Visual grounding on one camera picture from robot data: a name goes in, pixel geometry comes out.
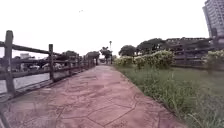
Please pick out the green flowering hedge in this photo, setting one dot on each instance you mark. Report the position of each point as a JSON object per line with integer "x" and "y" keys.
{"x": 150, "y": 59}

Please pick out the low dark building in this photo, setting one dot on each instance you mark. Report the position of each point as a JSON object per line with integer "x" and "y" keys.
{"x": 190, "y": 50}

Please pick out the tall grey tower building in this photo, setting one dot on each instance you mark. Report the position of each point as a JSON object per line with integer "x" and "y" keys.
{"x": 215, "y": 16}

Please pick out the dark wooden rail fence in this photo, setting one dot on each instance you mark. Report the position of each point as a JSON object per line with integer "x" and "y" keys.
{"x": 50, "y": 63}

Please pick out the reddish stone-pattern path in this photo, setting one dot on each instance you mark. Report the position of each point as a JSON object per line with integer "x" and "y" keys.
{"x": 96, "y": 96}

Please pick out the grass strip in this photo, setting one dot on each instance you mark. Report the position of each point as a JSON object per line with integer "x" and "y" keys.
{"x": 173, "y": 90}

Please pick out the group of distant trees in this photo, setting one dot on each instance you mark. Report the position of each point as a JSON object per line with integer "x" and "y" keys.
{"x": 143, "y": 46}

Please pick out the water surface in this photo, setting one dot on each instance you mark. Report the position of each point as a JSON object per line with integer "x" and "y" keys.
{"x": 26, "y": 81}

